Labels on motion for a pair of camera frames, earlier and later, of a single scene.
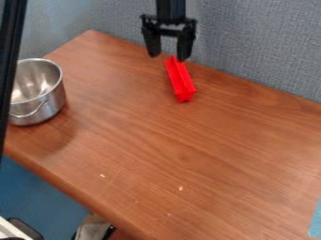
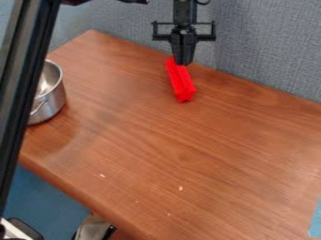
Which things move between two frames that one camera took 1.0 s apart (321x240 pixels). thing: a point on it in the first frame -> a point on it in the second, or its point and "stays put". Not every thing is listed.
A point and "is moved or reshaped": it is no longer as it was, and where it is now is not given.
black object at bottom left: (34, 235) stays put
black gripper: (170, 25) -> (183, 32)
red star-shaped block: (181, 79) stays put
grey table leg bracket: (94, 232) stays put
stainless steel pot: (39, 97) is moved or reshaped
